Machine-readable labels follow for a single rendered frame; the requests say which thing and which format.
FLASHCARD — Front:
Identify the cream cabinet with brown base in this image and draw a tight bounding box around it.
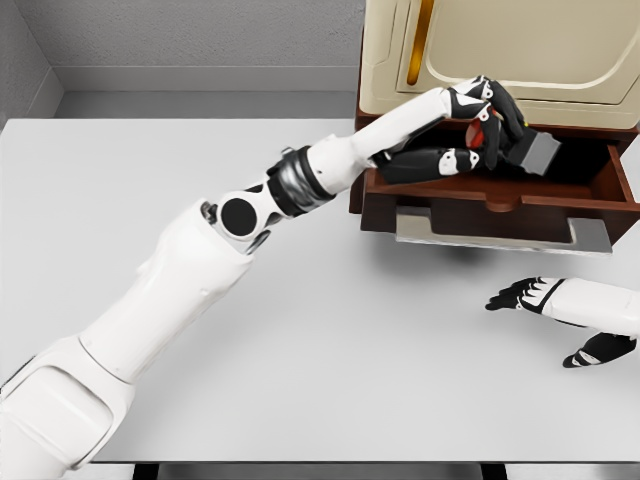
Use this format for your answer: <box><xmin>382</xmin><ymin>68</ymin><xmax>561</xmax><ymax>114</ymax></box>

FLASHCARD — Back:
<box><xmin>348</xmin><ymin>0</ymin><xmax>640</xmax><ymax>217</ymax></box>

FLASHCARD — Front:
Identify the red and grey switch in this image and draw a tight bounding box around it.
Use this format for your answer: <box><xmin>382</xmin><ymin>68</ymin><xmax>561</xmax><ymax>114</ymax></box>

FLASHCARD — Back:
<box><xmin>464</xmin><ymin>112</ymin><xmax>562</xmax><ymax>178</ymax></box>

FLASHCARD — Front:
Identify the brown drawer with grey handle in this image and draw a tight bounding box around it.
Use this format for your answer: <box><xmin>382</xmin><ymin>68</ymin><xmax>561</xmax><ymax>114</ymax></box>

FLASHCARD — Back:
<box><xmin>359</xmin><ymin>130</ymin><xmax>640</xmax><ymax>256</ymax></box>

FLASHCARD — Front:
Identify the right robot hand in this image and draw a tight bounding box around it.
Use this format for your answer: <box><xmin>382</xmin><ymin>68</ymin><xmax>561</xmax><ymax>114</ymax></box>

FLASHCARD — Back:
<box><xmin>486</xmin><ymin>276</ymin><xmax>640</xmax><ymax>371</ymax></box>

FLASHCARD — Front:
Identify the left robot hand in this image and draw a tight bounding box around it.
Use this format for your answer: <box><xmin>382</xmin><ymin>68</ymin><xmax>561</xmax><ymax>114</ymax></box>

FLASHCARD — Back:
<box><xmin>355</xmin><ymin>74</ymin><xmax>527</xmax><ymax>187</ymax></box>

